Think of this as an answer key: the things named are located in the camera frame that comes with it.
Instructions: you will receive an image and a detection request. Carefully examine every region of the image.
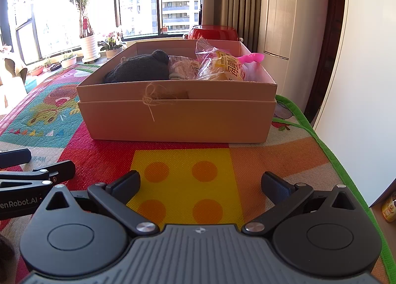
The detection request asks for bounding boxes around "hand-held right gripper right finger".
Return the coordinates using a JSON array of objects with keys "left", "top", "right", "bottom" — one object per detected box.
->
[{"left": 242, "top": 172, "right": 356, "bottom": 236}]

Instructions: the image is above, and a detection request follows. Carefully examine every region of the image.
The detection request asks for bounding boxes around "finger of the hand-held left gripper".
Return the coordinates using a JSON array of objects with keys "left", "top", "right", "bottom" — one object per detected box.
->
[
  {"left": 0, "top": 161, "right": 75, "bottom": 190},
  {"left": 0, "top": 149, "right": 32, "bottom": 167}
]

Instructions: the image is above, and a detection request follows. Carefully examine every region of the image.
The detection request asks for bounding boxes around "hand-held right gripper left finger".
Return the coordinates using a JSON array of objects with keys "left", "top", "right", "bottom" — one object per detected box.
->
[{"left": 46, "top": 170, "right": 159, "bottom": 236}]

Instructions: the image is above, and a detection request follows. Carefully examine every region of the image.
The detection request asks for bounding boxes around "pink cardboard box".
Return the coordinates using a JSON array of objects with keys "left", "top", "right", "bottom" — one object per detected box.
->
[{"left": 76, "top": 40, "right": 278, "bottom": 144}]

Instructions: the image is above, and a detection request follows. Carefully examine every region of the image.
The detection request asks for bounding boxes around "black plush toy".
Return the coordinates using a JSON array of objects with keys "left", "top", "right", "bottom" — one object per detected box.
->
[{"left": 103, "top": 49, "right": 170, "bottom": 83}]

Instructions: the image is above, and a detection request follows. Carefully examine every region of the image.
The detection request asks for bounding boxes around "clear printed packet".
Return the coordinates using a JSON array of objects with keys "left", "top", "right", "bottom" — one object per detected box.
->
[{"left": 168, "top": 54, "right": 200, "bottom": 80}]

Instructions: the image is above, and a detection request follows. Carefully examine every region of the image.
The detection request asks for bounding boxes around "pink plastic basket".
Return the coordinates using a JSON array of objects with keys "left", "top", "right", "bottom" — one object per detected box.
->
[{"left": 238, "top": 53, "right": 267, "bottom": 82}]

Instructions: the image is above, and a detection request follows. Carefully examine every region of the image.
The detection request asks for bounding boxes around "bread packet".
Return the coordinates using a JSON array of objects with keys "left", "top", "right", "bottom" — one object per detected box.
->
[{"left": 195, "top": 37, "right": 248, "bottom": 82}]

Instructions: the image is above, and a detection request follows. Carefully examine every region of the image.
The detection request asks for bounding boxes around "colourful play mat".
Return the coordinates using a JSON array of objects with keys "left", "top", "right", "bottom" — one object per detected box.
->
[{"left": 0, "top": 64, "right": 384, "bottom": 284}]

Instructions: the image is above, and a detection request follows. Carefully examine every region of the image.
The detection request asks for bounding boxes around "brown chair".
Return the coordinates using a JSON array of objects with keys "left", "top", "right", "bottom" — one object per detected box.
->
[{"left": 0, "top": 44, "right": 28, "bottom": 87}]

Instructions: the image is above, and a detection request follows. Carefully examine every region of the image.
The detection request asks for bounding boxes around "white planter trough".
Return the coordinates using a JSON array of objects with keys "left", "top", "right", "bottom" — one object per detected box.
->
[{"left": 60, "top": 53, "right": 78, "bottom": 68}]

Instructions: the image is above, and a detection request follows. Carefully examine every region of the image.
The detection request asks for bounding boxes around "pink flowering potted plant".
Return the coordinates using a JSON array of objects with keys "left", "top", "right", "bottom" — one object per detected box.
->
[{"left": 97, "top": 31, "right": 127, "bottom": 60}]

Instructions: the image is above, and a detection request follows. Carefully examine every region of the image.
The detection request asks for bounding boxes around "tall potted plant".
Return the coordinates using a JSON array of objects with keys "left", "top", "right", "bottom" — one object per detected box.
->
[{"left": 54, "top": 0, "right": 101, "bottom": 63}]

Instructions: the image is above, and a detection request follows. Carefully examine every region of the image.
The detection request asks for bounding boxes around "red round bin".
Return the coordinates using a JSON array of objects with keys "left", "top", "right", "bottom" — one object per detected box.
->
[{"left": 182, "top": 24, "right": 243, "bottom": 42}]

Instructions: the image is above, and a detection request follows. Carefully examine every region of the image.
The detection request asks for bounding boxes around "white standing air conditioner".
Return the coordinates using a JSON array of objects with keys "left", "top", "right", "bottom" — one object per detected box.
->
[{"left": 263, "top": 0, "right": 333, "bottom": 62}]

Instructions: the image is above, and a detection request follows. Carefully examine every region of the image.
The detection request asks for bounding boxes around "dark red door frame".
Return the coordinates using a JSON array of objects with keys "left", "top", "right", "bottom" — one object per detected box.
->
[{"left": 305, "top": 0, "right": 347, "bottom": 124}]

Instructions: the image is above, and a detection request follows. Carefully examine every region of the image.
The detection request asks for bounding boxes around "black window frame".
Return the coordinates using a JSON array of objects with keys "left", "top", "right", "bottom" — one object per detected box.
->
[{"left": 0, "top": 0, "right": 205, "bottom": 65}]

